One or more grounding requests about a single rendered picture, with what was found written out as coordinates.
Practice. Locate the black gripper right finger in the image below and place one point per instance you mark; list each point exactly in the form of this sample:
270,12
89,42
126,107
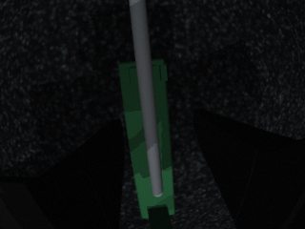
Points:
261,175

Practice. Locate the grey tapered pin with red collar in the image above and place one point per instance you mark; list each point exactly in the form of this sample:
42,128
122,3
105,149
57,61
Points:
143,57

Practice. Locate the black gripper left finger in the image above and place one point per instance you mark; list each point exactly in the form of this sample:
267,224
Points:
83,191

